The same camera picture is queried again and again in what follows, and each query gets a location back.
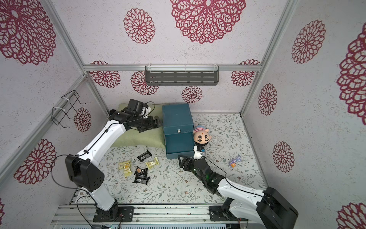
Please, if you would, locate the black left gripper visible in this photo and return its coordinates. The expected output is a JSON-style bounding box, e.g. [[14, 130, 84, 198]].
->
[[134, 115, 163, 134]]

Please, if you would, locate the teal drawer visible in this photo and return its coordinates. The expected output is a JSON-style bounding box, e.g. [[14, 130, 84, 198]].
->
[[165, 133, 195, 159]]

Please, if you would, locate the yellow-green cookie packet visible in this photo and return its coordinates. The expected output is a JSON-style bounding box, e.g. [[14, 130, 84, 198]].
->
[[145, 157, 160, 169]]

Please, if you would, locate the black orange cookie packet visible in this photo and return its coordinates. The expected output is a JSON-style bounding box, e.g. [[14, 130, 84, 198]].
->
[[134, 167, 148, 177]]

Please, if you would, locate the yellow cookie packet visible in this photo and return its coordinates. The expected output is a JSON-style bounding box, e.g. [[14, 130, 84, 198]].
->
[[118, 160, 132, 177]]

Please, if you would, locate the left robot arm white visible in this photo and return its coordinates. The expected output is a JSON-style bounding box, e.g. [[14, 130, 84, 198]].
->
[[65, 99, 162, 222]]

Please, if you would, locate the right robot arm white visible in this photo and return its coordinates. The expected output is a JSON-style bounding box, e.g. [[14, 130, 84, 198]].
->
[[178, 155, 298, 229]]

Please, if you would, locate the teal drawer cabinet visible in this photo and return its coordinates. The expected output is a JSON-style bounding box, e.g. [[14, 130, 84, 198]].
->
[[162, 103, 193, 135]]

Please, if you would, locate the green cushion pillow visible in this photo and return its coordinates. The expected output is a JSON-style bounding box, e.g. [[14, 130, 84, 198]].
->
[[112, 104, 165, 149]]

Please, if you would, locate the round-faced plush doll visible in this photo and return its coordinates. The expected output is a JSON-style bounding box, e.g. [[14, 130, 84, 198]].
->
[[193, 125, 212, 146]]

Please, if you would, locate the small purple toy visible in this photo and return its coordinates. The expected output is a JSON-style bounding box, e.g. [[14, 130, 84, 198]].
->
[[229, 156, 242, 168]]

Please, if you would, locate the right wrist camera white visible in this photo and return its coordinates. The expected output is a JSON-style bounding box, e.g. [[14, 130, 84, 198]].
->
[[193, 145, 205, 160]]

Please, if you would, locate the grey wall shelf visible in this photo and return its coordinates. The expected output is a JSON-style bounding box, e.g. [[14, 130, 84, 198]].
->
[[144, 65, 219, 86]]

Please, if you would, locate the black wire wall rack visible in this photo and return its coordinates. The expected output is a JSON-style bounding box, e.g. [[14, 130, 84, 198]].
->
[[51, 90, 86, 129]]

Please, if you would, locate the metal base rail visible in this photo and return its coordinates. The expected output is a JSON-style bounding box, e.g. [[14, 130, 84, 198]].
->
[[51, 188, 249, 229]]

